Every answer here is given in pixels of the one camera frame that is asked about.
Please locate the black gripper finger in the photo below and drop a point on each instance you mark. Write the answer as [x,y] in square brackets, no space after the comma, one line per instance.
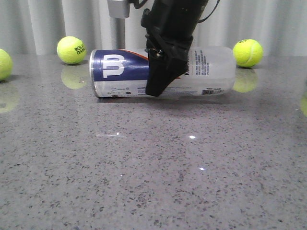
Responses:
[163,69]

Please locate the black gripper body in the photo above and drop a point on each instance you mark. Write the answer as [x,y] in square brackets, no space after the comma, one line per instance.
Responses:
[170,24]

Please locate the white blue tennis ball can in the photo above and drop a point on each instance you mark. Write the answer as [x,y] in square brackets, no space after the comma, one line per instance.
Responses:
[124,73]

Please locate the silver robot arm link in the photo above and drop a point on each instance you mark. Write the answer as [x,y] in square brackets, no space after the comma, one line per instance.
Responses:
[119,9]

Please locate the right yellow tennis ball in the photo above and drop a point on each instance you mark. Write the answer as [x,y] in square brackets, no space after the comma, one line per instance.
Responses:
[247,53]

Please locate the yellow Roland Garros tennis ball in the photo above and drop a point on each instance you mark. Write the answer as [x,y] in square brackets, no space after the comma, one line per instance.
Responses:
[71,50]

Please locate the far left yellow tennis ball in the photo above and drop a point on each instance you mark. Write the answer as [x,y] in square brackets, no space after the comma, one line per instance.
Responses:
[6,65]

